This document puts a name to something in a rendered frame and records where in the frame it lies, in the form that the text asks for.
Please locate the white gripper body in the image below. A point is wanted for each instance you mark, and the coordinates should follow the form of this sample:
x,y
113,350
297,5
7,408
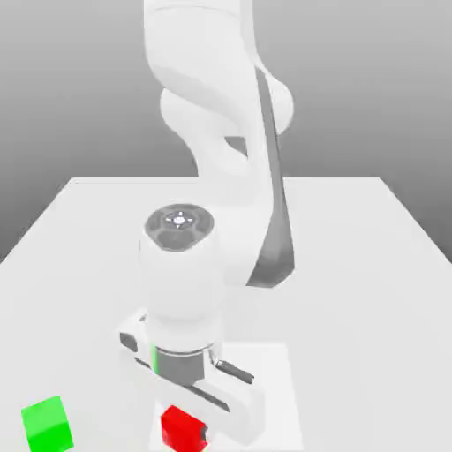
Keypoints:
x,y
243,413

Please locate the small red cube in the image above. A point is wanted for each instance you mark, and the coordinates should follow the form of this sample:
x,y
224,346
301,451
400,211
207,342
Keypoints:
x,y
182,432

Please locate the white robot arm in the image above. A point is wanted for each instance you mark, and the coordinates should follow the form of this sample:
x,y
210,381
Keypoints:
x,y
197,275

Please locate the small green cube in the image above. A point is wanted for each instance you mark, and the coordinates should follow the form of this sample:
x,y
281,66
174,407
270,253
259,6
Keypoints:
x,y
46,425

